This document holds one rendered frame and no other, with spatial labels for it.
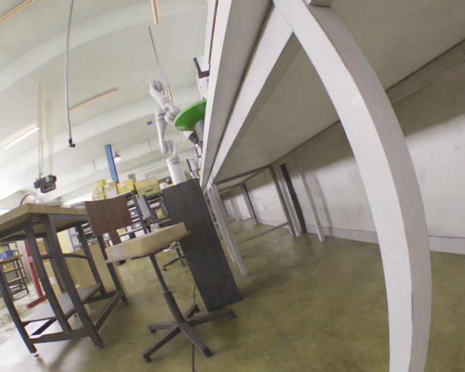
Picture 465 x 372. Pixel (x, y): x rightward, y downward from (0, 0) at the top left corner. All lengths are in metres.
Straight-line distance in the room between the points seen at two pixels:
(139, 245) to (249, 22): 0.89
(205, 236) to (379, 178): 1.24
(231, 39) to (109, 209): 1.23
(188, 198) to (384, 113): 1.25
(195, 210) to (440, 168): 1.38
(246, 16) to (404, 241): 0.32
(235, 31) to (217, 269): 1.29
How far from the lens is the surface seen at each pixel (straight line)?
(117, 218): 1.43
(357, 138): 0.22
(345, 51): 0.23
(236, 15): 0.32
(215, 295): 1.48
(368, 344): 0.91
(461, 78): 1.11
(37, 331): 2.12
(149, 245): 0.98
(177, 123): 1.00
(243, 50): 0.39
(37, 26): 4.51
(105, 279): 2.50
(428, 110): 1.18
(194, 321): 1.30
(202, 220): 1.36
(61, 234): 7.72
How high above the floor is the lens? 0.66
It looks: 3 degrees up
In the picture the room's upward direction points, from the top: 19 degrees counter-clockwise
